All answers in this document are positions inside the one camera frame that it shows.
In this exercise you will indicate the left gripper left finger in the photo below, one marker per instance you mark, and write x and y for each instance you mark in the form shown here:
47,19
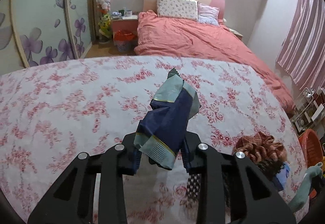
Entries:
71,197

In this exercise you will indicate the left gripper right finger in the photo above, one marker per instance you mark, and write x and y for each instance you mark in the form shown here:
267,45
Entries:
232,181

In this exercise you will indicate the blue tissue pack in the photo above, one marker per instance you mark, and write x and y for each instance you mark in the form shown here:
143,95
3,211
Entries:
280,179

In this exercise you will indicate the mint green sock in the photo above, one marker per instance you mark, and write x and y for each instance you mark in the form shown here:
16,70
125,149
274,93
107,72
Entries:
302,194

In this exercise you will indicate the brown woven scrunchie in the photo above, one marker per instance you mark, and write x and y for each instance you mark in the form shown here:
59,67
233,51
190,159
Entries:
261,147

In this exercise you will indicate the navy blue snack wrapper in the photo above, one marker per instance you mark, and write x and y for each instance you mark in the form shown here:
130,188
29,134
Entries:
161,132

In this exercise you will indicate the small red trash bin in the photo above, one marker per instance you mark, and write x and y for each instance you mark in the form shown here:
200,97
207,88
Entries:
124,40

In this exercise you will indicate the orange plastic laundry basket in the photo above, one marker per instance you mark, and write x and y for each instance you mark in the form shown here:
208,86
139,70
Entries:
311,148

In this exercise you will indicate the floral white pink tablecloth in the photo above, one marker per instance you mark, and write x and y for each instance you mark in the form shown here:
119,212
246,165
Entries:
51,113

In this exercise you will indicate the pink satin curtain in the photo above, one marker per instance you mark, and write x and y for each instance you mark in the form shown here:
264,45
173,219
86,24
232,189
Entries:
302,53

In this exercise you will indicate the right nightstand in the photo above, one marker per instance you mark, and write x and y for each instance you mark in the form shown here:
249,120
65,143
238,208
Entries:
236,33

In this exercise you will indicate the coral red duvet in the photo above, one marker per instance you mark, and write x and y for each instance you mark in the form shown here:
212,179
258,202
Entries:
162,36

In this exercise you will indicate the pink left nightstand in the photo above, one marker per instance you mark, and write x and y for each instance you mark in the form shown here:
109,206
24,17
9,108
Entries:
125,23

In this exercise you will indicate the pink striped pillow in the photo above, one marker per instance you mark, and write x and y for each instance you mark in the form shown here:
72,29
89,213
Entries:
208,15

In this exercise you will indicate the floral sliding wardrobe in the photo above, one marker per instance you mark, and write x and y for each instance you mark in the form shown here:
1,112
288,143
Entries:
38,32

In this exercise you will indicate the white mug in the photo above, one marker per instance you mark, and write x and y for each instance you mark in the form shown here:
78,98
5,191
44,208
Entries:
128,13

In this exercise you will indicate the floral white pillow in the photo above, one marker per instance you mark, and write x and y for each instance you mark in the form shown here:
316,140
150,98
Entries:
184,9

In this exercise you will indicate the plush toy tower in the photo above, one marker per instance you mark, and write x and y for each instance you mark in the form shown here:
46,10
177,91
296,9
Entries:
104,23

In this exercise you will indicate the white wire rack shelf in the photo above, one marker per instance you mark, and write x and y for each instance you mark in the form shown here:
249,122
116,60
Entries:
309,110

